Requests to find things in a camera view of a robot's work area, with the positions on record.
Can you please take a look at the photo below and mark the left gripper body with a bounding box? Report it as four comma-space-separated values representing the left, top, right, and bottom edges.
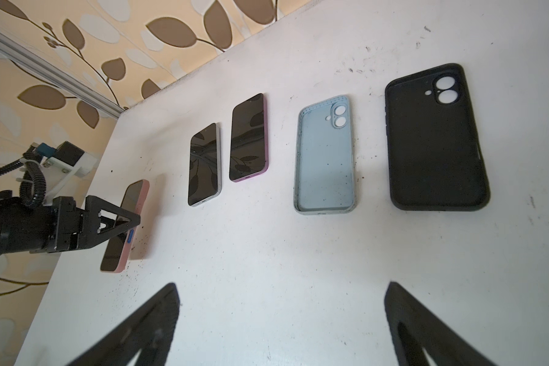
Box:
45, 196, 89, 253

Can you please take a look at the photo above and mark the purple phone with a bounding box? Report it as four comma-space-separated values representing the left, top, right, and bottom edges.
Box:
229, 93, 268, 182

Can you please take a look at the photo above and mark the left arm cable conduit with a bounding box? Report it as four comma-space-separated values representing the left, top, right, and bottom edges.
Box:
0, 145, 49, 209

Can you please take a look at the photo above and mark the black phone case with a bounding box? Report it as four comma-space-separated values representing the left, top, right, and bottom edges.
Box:
385, 63, 490, 211

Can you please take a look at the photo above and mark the light blue phone case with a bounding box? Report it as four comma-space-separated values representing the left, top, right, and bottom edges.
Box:
294, 95, 356, 215

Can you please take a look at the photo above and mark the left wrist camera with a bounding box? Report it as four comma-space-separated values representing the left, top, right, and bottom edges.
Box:
34, 141, 99, 185

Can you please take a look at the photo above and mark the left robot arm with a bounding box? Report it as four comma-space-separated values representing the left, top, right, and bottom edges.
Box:
0, 141, 140, 255

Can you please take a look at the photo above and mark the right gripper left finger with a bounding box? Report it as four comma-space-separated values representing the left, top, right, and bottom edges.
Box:
70, 283, 180, 365

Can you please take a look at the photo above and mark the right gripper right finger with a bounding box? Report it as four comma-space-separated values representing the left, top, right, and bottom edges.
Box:
384, 282, 493, 365

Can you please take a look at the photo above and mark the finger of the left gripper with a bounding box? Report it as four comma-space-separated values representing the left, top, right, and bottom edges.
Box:
85, 195, 141, 249

